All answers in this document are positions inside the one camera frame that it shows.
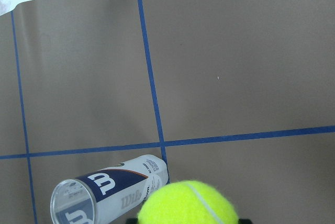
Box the yellow tennis ball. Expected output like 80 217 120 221
137 181 239 223

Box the clear tennis ball can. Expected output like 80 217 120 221
50 154 169 223

